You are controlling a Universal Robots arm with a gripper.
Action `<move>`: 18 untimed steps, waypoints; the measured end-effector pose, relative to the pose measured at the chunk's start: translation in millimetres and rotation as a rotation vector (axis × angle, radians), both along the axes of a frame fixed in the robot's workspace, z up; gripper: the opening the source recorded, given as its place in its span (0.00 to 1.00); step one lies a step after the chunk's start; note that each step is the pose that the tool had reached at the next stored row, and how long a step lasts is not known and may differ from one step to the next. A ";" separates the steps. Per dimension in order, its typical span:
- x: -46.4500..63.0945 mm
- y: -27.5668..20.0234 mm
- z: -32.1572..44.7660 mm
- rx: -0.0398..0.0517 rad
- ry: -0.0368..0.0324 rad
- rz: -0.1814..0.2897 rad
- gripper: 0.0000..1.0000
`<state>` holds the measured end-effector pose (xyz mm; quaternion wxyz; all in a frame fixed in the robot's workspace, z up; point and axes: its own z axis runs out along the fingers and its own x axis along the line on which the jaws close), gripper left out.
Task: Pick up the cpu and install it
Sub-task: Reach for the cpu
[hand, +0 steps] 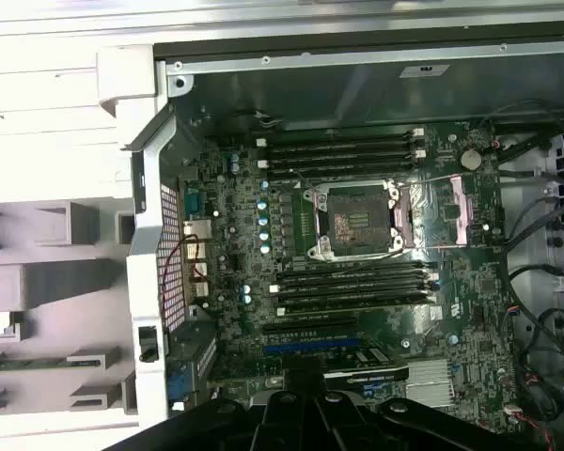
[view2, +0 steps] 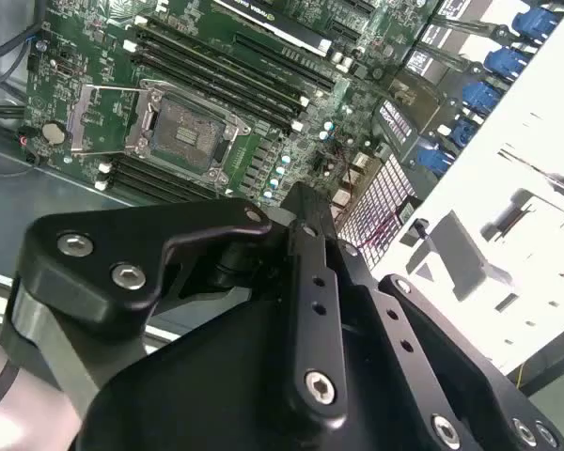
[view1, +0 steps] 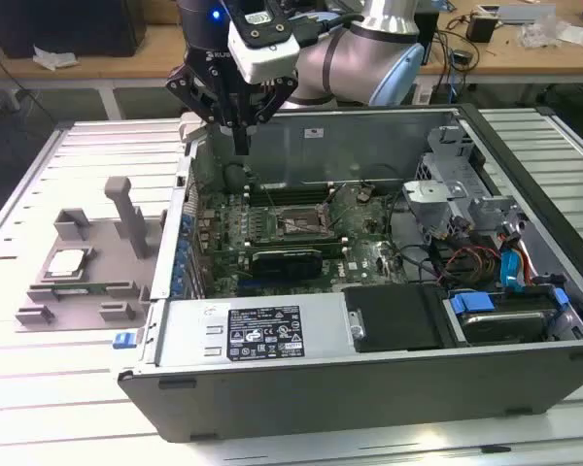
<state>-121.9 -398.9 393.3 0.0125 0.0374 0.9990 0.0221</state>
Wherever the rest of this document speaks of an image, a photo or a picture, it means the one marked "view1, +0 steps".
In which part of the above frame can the green RAM stick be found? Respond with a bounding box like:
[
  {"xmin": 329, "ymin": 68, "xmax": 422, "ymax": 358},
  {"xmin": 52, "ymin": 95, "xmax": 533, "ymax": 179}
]
[{"xmin": 51, "ymin": 283, "xmax": 111, "ymax": 296}]

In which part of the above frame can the crumpled white paper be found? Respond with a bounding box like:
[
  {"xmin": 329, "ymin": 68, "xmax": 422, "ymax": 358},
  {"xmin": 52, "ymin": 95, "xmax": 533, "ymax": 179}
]
[{"xmin": 32, "ymin": 45, "xmax": 79, "ymax": 72}]

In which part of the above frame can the pale grey case latch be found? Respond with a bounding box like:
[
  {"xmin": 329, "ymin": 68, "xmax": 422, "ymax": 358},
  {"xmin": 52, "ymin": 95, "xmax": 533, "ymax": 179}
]
[{"xmin": 178, "ymin": 111, "xmax": 210, "ymax": 145}]

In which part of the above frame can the silver CPU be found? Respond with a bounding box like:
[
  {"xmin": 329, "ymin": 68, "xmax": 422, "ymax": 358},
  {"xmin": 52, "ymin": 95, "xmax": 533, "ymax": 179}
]
[{"xmin": 46, "ymin": 250, "xmax": 87, "ymax": 279}]

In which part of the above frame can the RAM slot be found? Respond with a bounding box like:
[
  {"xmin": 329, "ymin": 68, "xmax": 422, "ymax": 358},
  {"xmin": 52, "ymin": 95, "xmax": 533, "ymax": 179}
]
[
  {"xmin": 246, "ymin": 244, "xmax": 349, "ymax": 257},
  {"xmin": 247, "ymin": 182, "xmax": 332, "ymax": 195},
  {"xmin": 246, "ymin": 235, "xmax": 347, "ymax": 248},
  {"xmin": 247, "ymin": 192, "xmax": 332, "ymax": 205}
]

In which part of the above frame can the green motherboard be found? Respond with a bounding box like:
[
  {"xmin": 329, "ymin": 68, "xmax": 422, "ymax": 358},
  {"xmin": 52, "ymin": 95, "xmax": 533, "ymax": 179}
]
[{"xmin": 192, "ymin": 182, "xmax": 412, "ymax": 298}]

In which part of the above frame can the black wire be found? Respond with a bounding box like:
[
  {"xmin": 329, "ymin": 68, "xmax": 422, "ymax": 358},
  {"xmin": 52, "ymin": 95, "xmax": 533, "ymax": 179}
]
[{"xmin": 391, "ymin": 242, "xmax": 449, "ymax": 285}]

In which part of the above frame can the clear plastic bag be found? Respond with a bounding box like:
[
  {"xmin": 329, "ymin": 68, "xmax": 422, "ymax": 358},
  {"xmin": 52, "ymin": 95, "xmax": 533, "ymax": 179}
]
[{"xmin": 519, "ymin": 14, "xmax": 565, "ymax": 50}]

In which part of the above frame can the silver metal drive cage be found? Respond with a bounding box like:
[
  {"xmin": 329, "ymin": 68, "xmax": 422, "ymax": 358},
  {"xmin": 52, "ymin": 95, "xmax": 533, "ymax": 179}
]
[{"xmin": 400, "ymin": 123, "xmax": 529, "ymax": 244}]

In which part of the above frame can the small black box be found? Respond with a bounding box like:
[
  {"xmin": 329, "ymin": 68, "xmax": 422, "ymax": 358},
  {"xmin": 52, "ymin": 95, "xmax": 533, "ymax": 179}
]
[{"xmin": 465, "ymin": 12, "xmax": 497, "ymax": 43}]

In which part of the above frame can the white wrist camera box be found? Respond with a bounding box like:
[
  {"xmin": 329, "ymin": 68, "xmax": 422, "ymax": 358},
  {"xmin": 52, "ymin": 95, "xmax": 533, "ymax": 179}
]
[{"xmin": 226, "ymin": 9, "xmax": 301, "ymax": 84}]

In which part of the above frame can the open black PC case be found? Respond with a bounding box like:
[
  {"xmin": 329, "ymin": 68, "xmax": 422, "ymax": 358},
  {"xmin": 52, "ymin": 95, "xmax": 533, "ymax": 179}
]
[{"xmin": 118, "ymin": 102, "xmax": 583, "ymax": 444}]

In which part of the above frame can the silver power supply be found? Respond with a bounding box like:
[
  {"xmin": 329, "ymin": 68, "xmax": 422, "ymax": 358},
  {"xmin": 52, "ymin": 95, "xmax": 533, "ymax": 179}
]
[{"xmin": 148, "ymin": 289, "xmax": 360, "ymax": 370}]

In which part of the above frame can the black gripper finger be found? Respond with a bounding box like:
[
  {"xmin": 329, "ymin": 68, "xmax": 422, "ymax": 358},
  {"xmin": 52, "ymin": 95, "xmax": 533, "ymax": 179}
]
[
  {"xmin": 164, "ymin": 65, "xmax": 244, "ymax": 155},
  {"xmin": 241, "ymin": 77, "xmax": 300, "ymax": 155}
]

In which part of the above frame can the black camera cable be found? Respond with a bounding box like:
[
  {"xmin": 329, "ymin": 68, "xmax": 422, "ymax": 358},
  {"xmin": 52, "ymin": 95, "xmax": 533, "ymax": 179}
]
[{"xmin": 291, "ymin": 13, "xmax": 365, "ymax": 48}]

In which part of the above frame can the hard disk in blue carrier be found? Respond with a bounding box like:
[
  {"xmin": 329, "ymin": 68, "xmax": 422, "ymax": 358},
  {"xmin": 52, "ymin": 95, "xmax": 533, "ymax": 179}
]
[{"xmin": 441, "ymin": 285, "xmax": 572, "ymax": 347}]

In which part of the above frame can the metal socket cover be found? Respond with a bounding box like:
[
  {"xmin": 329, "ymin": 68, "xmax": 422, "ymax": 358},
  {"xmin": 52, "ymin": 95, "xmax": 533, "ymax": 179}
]
[{"xmin": 320, "ymin": 183, "xmax": 347, "ymax": 217}]

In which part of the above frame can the CPU socket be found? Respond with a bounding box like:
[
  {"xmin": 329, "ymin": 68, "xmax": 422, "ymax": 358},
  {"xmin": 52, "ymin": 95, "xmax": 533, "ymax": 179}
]
[{"xmin": 273, "ymin": 204, "xmax": 330, "ymax": 240}]

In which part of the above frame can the long wooden desk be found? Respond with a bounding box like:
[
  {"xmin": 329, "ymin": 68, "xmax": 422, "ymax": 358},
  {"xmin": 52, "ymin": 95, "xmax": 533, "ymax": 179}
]
[{"xmin": 0, "ymin": 0, "xmax": 583, "ymax": 120}]

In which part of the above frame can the black graphics card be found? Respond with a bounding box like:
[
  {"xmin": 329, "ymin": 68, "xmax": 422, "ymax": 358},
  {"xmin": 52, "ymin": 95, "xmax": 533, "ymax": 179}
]
[{"xmin": 250, "ymin": 248, "xmax": 325, "ymax": 281}]

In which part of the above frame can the red and yellow wire bundle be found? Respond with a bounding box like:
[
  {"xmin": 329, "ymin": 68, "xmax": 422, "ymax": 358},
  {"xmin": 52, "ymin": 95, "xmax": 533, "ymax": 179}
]
[{"xmin": 444, "ymin": 245, "xmax": 501, "ymax": 285}]

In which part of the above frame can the black plastic drive cover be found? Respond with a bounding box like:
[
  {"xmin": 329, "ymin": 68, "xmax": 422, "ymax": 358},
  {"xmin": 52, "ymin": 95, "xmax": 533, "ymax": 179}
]
[{"xmin": 342, "ymin": 284, "xmax": 451, "ymax": 353}]

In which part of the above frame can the black computer tower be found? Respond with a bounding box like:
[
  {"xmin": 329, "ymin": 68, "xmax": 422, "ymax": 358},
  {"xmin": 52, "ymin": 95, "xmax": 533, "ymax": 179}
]
[{"xmin": 0, "ymin": 0, "xmax": 150, "ymax": 59}]

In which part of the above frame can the grey parts rack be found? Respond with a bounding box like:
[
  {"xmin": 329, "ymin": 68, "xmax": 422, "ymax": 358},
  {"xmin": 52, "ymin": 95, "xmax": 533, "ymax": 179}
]
[{"xmin": 13, "ymin": 176, "xmax": 169, "ymax": 334}]

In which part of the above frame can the grey flat device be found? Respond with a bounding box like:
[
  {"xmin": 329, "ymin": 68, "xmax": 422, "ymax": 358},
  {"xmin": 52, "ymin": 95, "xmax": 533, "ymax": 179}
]
[{"xmin": 478, "ymin": 3, "xmax": 558, "ymax": 25}]

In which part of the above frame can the blue flat data wire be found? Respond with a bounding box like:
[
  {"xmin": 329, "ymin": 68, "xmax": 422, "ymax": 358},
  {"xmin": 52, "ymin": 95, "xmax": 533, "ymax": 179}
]
[{"xmin": 498, "ymin": 222, "xmax": 533, "ymax": 292}]

